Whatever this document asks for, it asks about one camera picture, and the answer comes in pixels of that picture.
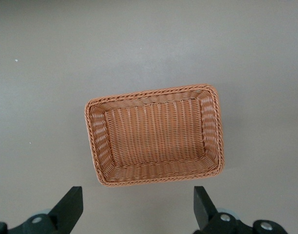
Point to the brown wicker basket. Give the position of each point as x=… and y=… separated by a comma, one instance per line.
x=154, y=136

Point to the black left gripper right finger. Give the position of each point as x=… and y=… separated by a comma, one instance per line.
x=205, y=212

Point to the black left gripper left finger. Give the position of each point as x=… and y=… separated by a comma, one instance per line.
x=66, y=212

